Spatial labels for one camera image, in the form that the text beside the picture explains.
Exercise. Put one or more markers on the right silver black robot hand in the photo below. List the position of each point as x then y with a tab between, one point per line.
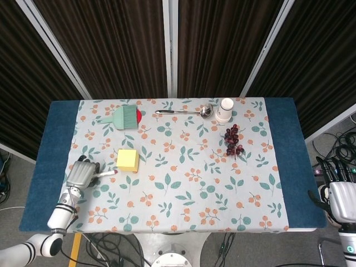
343	198

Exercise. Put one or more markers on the red and white marker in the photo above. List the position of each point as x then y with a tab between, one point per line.
108	173

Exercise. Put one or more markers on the gray metal tube frame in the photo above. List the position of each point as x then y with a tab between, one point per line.
322	250

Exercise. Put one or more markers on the floral print tablecloth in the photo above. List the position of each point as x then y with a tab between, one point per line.
178	194

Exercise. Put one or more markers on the white paper cup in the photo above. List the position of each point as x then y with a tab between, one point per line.
224	112

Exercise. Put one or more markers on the green hand brush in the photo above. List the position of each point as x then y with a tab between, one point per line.
126	118

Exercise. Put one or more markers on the dark folding screen panel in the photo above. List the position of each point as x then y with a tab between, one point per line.
111	50
320	69
222	47
25	83

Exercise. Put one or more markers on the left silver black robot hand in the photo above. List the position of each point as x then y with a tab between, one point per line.
80	173

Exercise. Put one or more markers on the blue felt table cover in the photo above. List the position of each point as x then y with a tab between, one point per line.
289	167

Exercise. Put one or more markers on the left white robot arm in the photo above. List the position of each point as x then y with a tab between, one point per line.
59	214

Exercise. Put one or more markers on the yellow cube block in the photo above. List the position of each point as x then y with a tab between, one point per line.
126	160

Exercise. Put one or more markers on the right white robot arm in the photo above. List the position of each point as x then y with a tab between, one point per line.
349	244

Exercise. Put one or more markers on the dark purple grape bunch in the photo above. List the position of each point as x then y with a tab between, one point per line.
231	139

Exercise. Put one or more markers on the round gray robot torso top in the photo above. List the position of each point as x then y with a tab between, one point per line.
172	257

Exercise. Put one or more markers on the red round disc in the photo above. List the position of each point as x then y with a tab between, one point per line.
139	115

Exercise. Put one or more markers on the stainless steel ladle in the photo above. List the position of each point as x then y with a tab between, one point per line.
206	111

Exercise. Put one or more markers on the yellow floor tape strip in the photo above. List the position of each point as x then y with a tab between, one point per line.
75	250

